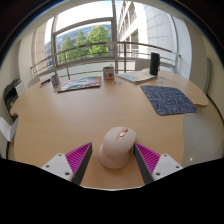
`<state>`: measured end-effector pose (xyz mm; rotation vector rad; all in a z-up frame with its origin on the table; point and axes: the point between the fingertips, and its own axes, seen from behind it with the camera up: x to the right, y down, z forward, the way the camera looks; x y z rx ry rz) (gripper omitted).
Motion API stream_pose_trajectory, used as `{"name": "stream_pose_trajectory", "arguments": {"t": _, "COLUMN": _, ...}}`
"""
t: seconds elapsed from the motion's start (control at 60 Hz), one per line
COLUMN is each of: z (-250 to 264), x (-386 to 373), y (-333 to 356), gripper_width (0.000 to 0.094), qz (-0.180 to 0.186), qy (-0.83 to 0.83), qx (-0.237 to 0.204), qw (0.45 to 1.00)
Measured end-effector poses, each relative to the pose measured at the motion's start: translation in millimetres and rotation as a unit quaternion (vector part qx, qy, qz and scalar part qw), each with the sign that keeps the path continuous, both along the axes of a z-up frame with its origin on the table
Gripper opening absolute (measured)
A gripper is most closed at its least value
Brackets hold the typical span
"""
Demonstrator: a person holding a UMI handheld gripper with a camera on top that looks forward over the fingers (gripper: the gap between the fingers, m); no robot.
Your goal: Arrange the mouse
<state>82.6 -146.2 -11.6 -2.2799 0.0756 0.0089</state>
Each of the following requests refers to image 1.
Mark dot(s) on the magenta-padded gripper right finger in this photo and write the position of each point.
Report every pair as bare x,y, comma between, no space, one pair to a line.
161,165

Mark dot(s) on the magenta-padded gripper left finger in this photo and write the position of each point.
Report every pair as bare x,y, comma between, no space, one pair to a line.
63,165

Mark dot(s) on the beige computer mouse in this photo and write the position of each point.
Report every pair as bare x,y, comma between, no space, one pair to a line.
116,148

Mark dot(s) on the blue patterned mouse pad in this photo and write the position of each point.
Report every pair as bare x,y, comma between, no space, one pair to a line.
168,99

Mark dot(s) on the red magazine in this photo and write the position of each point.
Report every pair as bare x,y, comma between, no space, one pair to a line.
80,83

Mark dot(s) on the black printer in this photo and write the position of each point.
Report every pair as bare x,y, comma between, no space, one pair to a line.
10,95

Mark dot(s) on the grey green door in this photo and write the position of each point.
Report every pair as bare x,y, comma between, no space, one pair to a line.
207,75

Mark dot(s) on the black cylindrical bottle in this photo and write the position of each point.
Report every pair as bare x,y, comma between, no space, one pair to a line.
154,64

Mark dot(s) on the metal balcony railing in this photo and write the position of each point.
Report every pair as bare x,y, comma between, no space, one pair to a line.
86,45

